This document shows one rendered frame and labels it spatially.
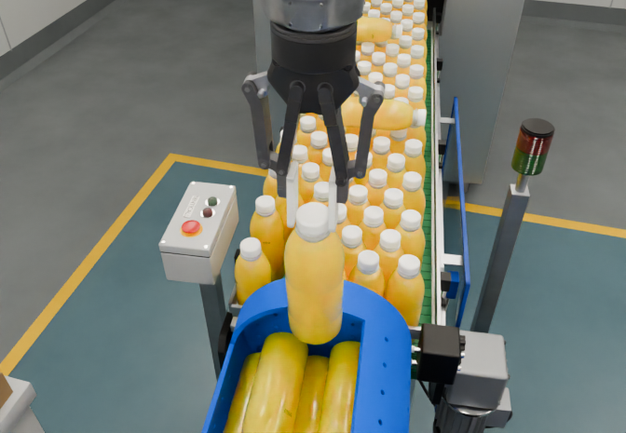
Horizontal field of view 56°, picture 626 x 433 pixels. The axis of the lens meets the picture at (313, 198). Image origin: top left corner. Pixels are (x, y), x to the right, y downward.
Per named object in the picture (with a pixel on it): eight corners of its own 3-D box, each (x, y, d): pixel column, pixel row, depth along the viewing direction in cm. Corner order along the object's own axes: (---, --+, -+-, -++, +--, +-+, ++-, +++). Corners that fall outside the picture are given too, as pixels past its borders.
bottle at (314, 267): (345, 304, 81) (349, 209, 68) (336, 347, 76) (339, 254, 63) (295, 296, 82) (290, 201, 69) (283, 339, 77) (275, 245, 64)
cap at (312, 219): (333, 218, 67) (333, 207, 66) (327, 243, 64) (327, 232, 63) (300, 213, 68) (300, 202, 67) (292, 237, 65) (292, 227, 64)
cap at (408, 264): (402, 279, 106) (403, 273, 105) (394, 264, 109) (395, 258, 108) (422, 276, 107) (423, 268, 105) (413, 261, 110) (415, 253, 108)
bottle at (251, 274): (265, 297, 126) (261, 235, 115) (278, 321, 122) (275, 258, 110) (235, 309, 124) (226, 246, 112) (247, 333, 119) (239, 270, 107)
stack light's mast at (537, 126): (506, 197, 122) (523, 133, 112) (503, 179, 127) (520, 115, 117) (537, 200, 121) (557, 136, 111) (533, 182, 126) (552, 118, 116)
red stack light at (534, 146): (517, 154, 115) (522, 137, 113) (513, 136, 120) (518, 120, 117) (551, 156, 114) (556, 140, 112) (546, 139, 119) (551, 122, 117)
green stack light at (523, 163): (511, 174, 118) (517, 155, 115) (509, 156, 123) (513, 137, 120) (545, 177, 118) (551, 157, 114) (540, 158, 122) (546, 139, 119)
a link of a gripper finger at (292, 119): (306, 87, 52) (291, 84, 52) (284, 182, 59) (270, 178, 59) (313, 68, 55) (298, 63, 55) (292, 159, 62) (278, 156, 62)
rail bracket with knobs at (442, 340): (405, 384, 111) (411, 351, 104) (406, 352, 116) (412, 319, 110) (458, 391, 110) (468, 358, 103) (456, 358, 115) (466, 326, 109)
